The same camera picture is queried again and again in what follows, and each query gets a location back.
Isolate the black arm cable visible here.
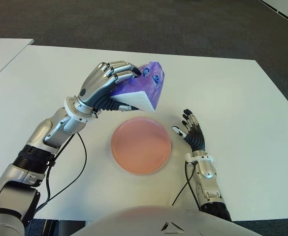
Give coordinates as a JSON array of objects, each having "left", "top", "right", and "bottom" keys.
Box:
[
  {"left": 171, "top": 159, "right": 201, "bottom": 212},
  {"left": 28, "top": 132, "right": 87, "bottom": 222}
]

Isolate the purple tissue paper pack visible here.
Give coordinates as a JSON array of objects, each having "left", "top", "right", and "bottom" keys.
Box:
[{"left": 110, "top": 61, "right": 166, "bottom": 113}]

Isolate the silver robot torso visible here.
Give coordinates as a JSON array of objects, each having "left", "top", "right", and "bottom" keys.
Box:
[{"left": 69, "top": 206, "right": 265, "bottom": 236}]

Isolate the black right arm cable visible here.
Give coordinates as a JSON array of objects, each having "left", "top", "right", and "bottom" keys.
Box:
[{"left": 171, "top": 159, "right": 201, "bottom": 212}]

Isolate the white neighbouring table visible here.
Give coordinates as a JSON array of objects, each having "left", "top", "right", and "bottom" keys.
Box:
[{"left": 0, "top": 38, "right": 35, "bottom": 87}]

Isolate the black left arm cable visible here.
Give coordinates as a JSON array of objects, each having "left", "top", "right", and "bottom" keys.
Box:
[{"left": 28, "top": 132, "right": 87, "bottom": 222}]

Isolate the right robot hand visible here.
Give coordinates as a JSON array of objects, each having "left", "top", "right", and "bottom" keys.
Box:
[{"left": 171, "top": 108, "right": 206, "bottom": 152}]

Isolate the pink round plate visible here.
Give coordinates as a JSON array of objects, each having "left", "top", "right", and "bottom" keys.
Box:
[{"left": 110, "top": 117, "right": 172, "bottom": 176}]

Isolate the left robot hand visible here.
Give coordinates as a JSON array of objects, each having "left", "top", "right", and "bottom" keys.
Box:
[{"left": 76, "top": 60, "right": 142, "bottom": 113}]

